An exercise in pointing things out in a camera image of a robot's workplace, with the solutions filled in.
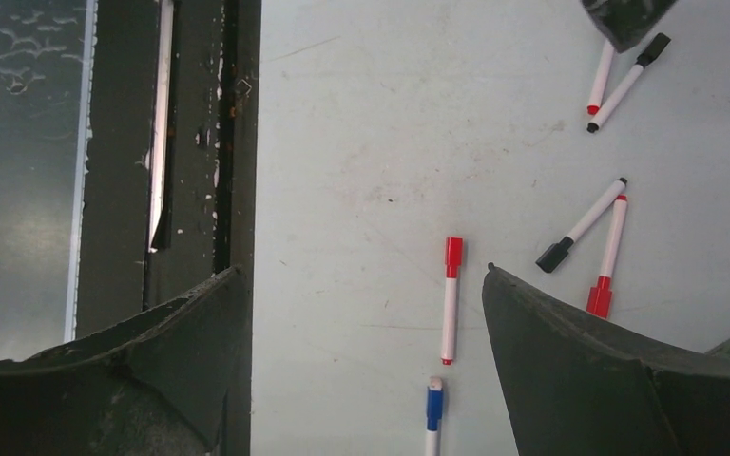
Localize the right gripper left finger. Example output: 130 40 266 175
0 268 252 455

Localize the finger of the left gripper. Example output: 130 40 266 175
580 0 677 52

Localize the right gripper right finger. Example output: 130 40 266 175
482 266 730 455

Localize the red cap marker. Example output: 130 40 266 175
586 41 616 115
440 237 464 366
586 195 628 319

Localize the red cap marker bottom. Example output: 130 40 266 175
440 237 464 366

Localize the black cap marker upper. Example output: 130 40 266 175
586 33 671 134

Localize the black cap marker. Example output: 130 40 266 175
535 177 627 274
586 33 671 134

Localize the black cap marker lower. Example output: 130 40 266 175
535 177 627 274

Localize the blue cap marker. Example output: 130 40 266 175
424 376 445 456

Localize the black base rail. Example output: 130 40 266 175
64 1 261 340

